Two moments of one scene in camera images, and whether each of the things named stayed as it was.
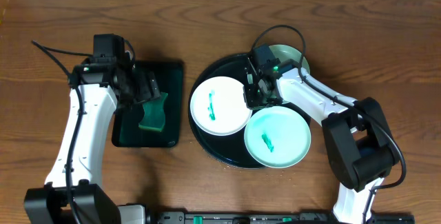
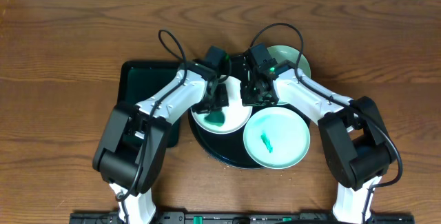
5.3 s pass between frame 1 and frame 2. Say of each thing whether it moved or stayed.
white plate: stayed
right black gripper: stayed
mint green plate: stayed
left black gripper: moved
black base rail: stayed
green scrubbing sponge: moved
